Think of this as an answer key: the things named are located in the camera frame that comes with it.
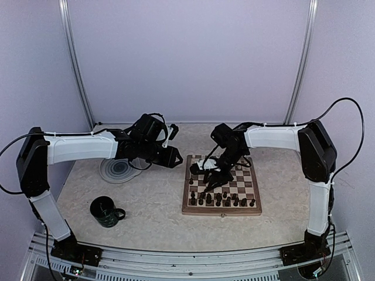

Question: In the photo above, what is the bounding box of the white blue swirl plate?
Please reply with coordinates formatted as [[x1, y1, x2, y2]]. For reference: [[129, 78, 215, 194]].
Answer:
[[99, 159, 142, 184]]

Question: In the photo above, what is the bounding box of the dark bishop piece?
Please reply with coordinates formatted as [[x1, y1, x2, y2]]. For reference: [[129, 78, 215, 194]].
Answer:
[[232, 194, 239, 207]]

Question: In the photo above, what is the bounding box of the aluminium corner post left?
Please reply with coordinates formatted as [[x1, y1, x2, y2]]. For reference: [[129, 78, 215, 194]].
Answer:
[[59, 0, 96, 129]]

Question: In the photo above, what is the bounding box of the aluminium corner post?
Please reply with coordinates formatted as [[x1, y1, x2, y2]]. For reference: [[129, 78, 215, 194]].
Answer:
[[284, 0, 319, 125], [59, 0, 96, 129]]

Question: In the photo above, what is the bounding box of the wooden folding chess board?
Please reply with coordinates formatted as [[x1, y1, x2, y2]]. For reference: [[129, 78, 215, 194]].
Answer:
[[182, 155, 262, 217]]

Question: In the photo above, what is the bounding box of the dark queen piece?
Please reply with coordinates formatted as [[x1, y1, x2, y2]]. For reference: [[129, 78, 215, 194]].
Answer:
[[206, 193, 212, 204]]

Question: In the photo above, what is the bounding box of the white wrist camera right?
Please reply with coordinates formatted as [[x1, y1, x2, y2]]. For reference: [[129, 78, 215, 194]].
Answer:
[[189, 159, 220, 175]]

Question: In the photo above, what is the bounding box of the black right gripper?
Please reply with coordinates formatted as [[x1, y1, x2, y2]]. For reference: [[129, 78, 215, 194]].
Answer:
[[203, 147, 246, 191]]

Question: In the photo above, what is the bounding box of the dark king piece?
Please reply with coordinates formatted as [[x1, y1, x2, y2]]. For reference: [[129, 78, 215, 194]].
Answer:
[[224, 196, 231, 207]]

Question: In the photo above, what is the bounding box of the aluminium corner post right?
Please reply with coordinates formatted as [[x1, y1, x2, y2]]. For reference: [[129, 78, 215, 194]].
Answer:
[[284, 0, 319, 125]]

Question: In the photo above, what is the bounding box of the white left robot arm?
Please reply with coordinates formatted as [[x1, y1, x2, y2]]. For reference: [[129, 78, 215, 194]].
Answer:
[[16, 113, 182, 261]]

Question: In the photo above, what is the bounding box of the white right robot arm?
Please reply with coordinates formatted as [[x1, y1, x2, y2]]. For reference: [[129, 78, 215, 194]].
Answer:
[[198, 121, 338, 260]]

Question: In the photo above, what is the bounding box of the dark green mug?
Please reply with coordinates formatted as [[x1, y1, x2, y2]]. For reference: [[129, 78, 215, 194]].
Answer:
[[90, 196, 126, 228]]

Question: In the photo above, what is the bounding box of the aluminium frame rail front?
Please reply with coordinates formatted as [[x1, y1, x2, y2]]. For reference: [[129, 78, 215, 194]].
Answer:
[[20, 231, 361, 281]]

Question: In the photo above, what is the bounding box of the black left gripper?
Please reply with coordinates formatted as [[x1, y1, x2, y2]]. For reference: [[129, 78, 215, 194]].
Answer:
[[138, 139, 183, 168]]

